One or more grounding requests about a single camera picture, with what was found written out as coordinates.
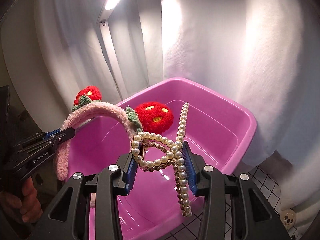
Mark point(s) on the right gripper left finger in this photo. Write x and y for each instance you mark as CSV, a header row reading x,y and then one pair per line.
x,y
67,216

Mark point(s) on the white curtain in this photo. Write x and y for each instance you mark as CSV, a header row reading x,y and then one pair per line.
x,y
263,54

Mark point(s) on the person's left hand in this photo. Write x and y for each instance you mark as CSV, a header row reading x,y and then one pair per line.
x,y
27,210

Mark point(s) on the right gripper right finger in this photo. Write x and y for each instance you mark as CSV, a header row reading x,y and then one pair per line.
x,y
252,215

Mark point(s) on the pink plastic bin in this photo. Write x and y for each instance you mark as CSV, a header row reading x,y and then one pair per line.
x,y
206,123

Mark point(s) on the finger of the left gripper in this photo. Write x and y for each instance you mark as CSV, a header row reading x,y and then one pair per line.
x,y
63,136
51,133

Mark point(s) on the beige sloth plush clip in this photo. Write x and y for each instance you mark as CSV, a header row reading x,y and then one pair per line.
x,y
288,218

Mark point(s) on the pearl hair clip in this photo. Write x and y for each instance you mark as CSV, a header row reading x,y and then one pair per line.
x,y
152,151

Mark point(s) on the pink strawberry plush headband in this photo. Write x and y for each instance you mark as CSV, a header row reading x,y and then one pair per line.
x,y
102,135

